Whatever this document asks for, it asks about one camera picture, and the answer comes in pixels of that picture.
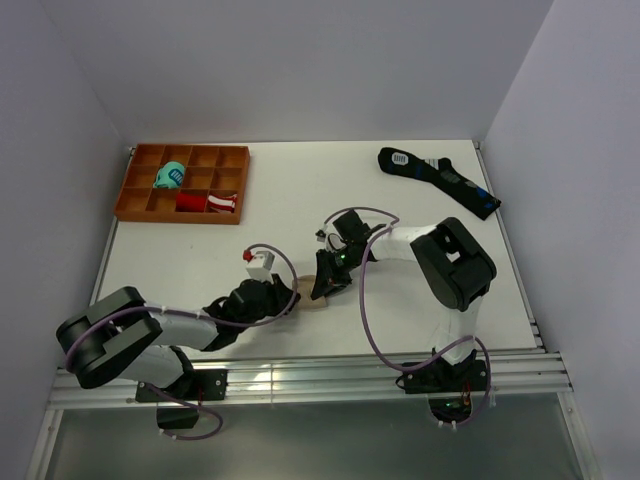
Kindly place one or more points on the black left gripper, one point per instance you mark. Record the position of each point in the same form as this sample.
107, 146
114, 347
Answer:
282, 294

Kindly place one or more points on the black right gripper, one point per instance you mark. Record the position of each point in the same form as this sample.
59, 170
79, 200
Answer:
327, 277

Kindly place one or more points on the beige sock with red toe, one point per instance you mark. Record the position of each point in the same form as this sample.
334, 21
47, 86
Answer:
305, 287

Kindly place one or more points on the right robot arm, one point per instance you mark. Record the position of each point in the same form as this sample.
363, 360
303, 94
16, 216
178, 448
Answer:
457, 270

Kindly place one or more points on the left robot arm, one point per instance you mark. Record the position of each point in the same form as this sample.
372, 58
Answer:
124, 336

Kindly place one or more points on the rolled red white striped sock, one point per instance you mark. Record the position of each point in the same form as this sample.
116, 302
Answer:
222, 204

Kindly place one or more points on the black blue patterned sock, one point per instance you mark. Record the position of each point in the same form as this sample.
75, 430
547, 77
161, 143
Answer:
441, 174

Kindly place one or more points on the orange compartment tray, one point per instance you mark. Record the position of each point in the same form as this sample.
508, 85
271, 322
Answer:
210, 169

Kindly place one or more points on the rolled teal sock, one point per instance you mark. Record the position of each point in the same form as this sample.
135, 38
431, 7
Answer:
170, 176

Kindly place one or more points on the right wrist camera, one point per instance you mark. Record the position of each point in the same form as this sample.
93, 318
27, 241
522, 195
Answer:
331, 240

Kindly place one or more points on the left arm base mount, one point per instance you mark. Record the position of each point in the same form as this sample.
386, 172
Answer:
188, 396

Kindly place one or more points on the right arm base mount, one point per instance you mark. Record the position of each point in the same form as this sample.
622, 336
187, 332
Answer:
458, 382

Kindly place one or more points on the aluminium rail frame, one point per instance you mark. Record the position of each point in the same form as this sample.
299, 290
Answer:
309, 390

